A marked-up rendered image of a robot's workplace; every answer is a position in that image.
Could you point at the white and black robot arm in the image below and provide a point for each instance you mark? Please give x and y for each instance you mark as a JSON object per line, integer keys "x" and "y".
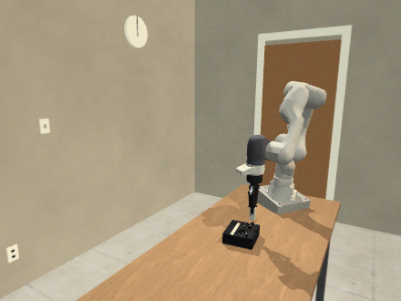
{"x": 286, "y": 149}

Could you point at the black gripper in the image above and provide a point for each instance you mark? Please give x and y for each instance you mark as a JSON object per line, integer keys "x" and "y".
{"x": 253, "y": 193}

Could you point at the black lighting desk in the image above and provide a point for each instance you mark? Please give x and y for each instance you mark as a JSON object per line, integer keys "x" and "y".
{"x": 236, "y": 234}

